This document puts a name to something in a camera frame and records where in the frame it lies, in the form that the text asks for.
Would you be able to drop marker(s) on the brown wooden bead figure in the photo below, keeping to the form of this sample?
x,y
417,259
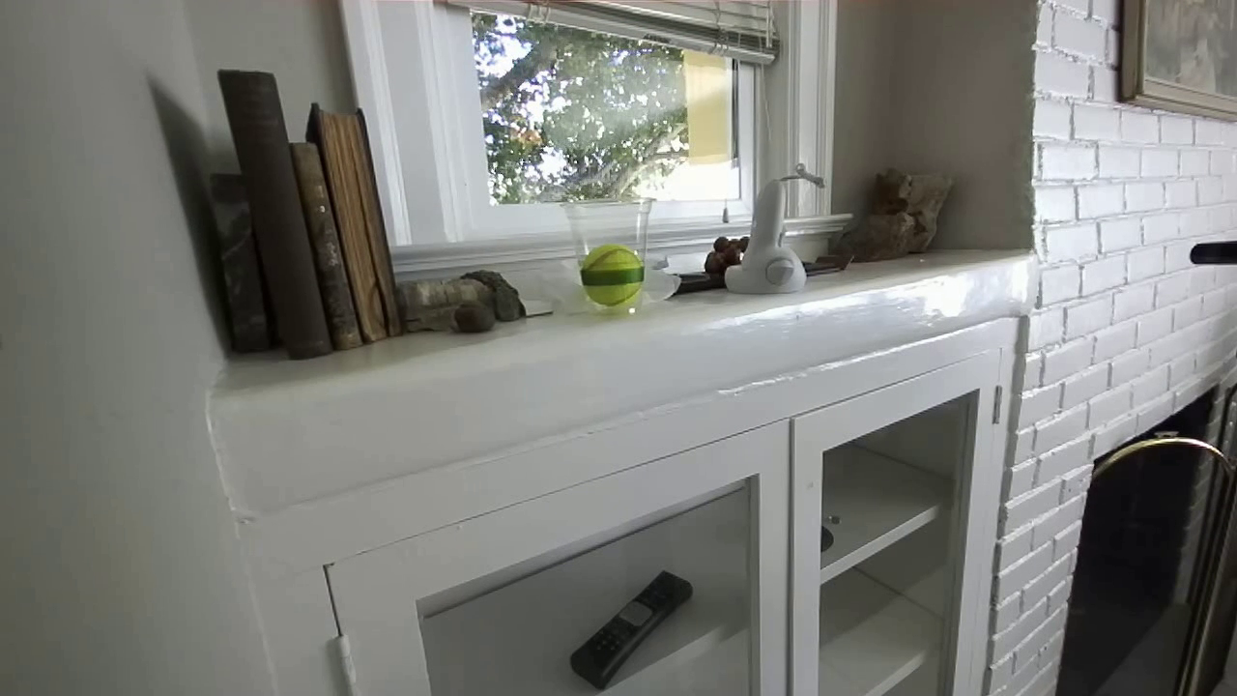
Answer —
x,y
725,251

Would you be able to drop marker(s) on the white framed window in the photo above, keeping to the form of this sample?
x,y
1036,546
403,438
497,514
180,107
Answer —
x,y
492,124

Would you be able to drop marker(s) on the white swan figurine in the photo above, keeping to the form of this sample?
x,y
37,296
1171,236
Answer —
x,y
766,264

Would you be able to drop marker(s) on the green tennis ball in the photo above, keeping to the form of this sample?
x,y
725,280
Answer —
x,y
610,274

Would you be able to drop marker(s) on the brown carved ornament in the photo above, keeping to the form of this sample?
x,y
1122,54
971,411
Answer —
x,y
903,219

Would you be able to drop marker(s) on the black fireplace screen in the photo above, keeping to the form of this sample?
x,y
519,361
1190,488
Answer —
x,y
1154,580

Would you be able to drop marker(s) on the dark stone figurine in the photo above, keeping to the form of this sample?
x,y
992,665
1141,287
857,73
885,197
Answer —
x,y
464,304

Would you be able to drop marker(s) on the beige window blinds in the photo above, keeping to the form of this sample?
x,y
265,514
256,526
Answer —
x,y
733,28

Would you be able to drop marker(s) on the black remote control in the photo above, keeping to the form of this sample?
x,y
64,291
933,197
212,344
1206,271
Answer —
x,y
622,633

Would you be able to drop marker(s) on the white glass-door cabinet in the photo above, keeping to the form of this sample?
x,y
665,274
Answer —
x,y
458,514

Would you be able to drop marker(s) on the framed picture above fireplace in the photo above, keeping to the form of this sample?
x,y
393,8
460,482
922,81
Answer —
x,y
1175,54

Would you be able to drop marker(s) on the clear drinking glass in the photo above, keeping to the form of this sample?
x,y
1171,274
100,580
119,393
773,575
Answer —
x,y
608,223

